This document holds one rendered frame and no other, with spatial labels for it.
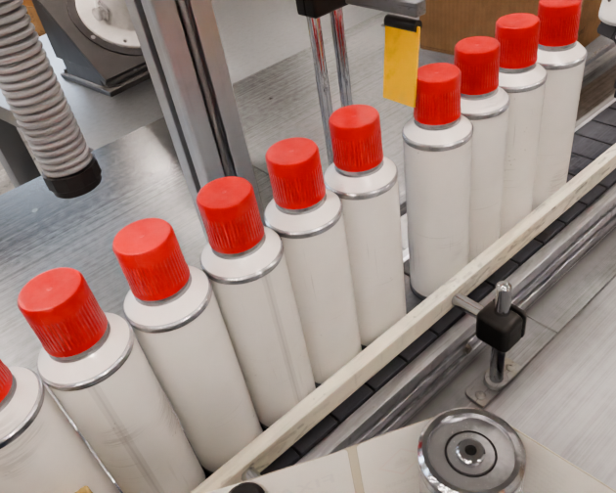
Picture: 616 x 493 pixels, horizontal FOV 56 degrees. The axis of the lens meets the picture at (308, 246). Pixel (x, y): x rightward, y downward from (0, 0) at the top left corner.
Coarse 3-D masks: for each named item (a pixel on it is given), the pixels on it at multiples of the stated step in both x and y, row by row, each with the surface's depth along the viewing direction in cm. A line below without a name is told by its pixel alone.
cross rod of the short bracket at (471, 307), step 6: (456, 294) 48; (462, 294) 48; (456, 300) 48; (462, 300) 48; (468, 300) 47; (456, 306) 48; (462, 306) 47; (468, 306) 47; (474, 306) 47; (480, 306) 47; (468, 312) 47; (474, 312) 47
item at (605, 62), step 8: (600, 56) 66; (608, 56) 65; (592, 64) 64; (600, 64) 64; (608, 64) 65; (584, 72) 63; (592, 72) 63; (600, 72) 65; (584, 80) 63; (592, 80) 64; (400, 200) 51; (400, 208) 50; (400, 216) 51; (72, 424) 38
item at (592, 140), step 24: (600, 120) 70; (576, 144) 67; (600, 144) 67; (576, 168) 64; (600, 192) 60; (576, 216) 60; (408, 264) 56; (504, 264) 54; (408, 288) 54; (480, 288) 52; (408, 312) 52; (456, 312) 51; (432, 336) 49; (408, 360) 48; (384, 384) 48; (336, 408) 45; (312, 432) 44; (288, 456) 43
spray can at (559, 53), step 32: (544, 0) 48; (576, 0) 47; (544, 32) 48; (576, 32) 48; (544, 64) 49; (576, 64) 49; (576, 96) 51; (544, 128) 52; (544, 160) 54; (544, 192) 57
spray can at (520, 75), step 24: (504, 24) 45; (528, 24) 44; (504, 48) 46; (528, 48) 45; (504, 72) 47; (528, 72) 47; (528, 96) 47; (528, 120) 48; (528, 144) 50; (528, 168) 52; (504, 192) 53; (528, 192) 53; (504, 216) 55
